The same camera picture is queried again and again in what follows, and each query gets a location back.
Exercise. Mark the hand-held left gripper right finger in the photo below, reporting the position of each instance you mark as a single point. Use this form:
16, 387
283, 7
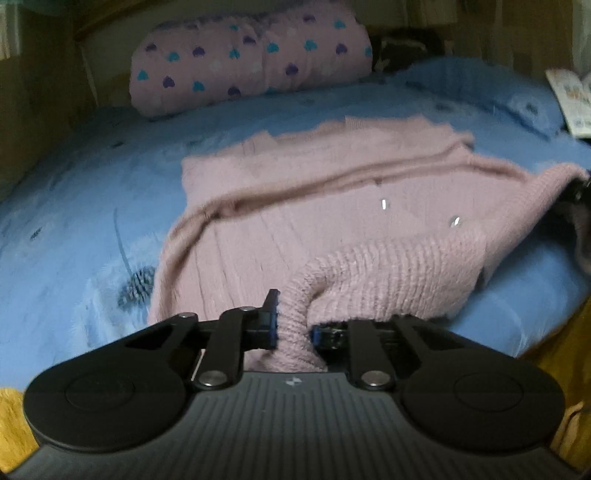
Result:
316, 335

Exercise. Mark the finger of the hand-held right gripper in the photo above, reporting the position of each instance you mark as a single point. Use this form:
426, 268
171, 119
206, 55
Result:
575, 193

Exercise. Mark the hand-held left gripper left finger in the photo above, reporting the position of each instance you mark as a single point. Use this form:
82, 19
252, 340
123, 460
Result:
273, 318

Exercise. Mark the pink knitted cardigan sweater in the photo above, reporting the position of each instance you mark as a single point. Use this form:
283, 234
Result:
323, 194

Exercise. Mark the printed booklet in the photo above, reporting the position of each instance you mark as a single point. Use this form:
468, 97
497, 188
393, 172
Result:
572, 99

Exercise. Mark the yellow blanket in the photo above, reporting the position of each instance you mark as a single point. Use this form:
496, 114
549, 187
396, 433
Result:
561, 360

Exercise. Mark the dark plush cloth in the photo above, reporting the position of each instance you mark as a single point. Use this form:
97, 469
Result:
406, 46

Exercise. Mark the blue floral bed sheet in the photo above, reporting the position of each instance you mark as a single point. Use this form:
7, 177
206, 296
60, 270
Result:
83, 198

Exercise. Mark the pink heart-patterned pillow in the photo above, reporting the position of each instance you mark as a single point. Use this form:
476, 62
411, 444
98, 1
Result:
240, 60

